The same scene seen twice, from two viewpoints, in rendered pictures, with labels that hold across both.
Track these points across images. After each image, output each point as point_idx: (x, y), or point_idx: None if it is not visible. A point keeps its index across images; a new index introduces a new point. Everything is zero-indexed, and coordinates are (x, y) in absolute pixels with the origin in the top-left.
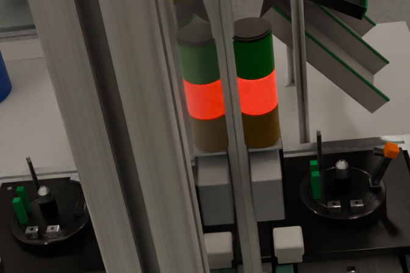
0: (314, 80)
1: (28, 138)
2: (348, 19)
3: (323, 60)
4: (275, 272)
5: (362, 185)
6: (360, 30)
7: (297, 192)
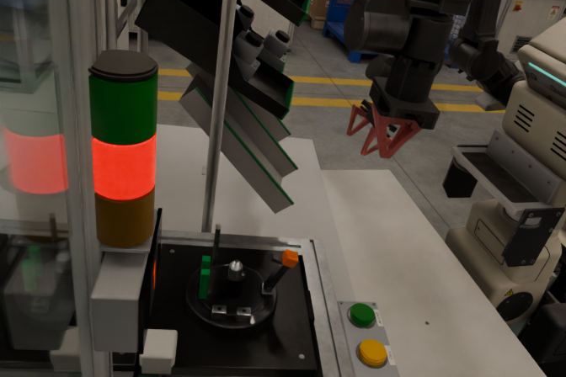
0: (229, 173)
1: None
2: (268, 124)
3: (237, 153)
4: None
5: (253, 289)
6: (276, 135)
7: (184, 285)
